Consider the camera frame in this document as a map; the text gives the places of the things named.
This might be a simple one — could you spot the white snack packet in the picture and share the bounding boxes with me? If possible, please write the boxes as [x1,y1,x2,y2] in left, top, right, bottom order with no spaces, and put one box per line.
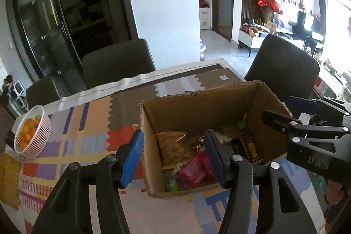
[214,126,240,144]

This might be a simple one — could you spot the green candy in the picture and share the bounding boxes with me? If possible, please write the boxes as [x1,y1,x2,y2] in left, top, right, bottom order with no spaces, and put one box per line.
[237,114,247,130]

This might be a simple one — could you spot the green lollipop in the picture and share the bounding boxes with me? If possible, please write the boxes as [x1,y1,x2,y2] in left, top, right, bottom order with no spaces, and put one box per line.
[165,165,181,192]

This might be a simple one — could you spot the gold brown candy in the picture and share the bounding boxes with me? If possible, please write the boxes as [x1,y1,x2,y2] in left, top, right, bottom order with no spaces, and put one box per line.
[193,135,204,150]

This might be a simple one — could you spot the brown biscuit packet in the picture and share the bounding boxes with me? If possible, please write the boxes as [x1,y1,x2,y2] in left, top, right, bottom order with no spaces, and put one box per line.
[155,131,192,169]

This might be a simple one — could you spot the right hand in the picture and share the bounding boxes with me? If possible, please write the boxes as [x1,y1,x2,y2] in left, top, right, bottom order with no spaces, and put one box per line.
[326,179,344,205]

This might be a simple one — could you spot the dark chair right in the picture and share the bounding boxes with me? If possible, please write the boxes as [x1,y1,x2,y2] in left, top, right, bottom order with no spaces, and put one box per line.
[245,34,320,102]

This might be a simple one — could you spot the dark chair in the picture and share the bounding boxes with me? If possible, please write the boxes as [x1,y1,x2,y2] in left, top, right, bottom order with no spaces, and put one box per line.
[82,39,156,89]
[26,76,61,109]
[245,34,320,102]

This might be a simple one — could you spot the brown cardboard box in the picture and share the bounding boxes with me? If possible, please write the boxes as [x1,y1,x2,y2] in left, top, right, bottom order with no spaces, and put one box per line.
[140,81,290,198]

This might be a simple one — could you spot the white low cabinet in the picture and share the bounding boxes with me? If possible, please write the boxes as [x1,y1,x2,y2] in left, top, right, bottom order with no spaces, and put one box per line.
[238,26,269,57]

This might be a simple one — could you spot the white plastic basket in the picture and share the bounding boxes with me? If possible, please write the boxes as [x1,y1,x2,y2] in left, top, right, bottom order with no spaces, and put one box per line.
[14,105,52,159]

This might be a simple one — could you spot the oranges in basket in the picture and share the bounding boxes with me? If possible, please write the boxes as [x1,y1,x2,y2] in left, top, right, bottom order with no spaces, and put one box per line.
[19,115,41,150]

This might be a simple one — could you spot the red balloon decoration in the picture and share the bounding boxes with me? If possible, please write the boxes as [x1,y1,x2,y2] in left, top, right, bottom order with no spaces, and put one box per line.
[257,0,283,15]

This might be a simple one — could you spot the dark chair far left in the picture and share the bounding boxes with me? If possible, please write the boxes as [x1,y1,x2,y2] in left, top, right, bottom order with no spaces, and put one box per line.
[26,76,61,109]

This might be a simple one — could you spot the woven straw mat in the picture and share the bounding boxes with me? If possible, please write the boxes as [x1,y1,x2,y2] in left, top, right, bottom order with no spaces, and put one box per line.
[0,153,20,210]

